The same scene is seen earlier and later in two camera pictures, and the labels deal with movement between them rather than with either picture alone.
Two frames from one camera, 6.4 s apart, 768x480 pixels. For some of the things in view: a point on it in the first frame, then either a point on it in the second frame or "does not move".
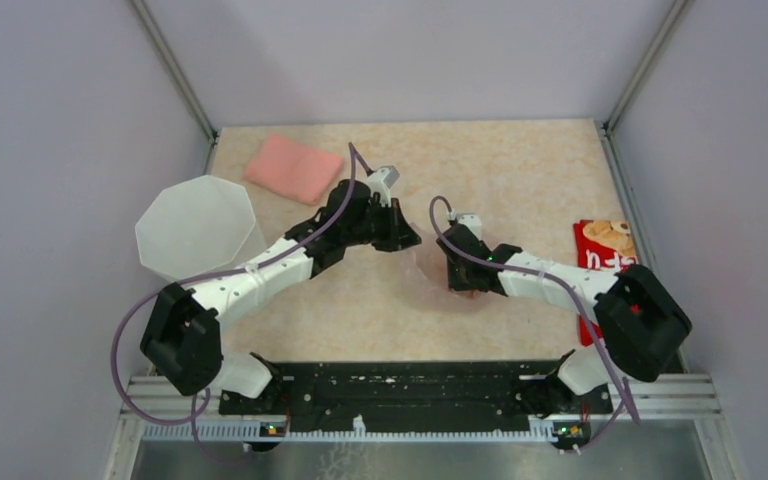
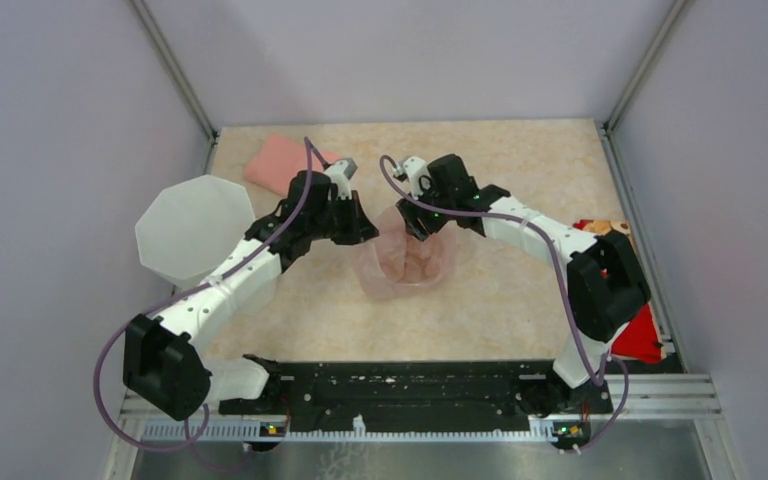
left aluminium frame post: x=168 y=58 does not move
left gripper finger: x=404 y=235 -> x=363 y=228
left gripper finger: x=395 y=241 -> x=349 y=234
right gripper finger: x=461 y=277 -> x=419 y=221
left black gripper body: x=377 y=220 -> x=338 y=213
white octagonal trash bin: x=195 y=226 does not move
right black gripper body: x=451 y=264 -> x=442 y=198
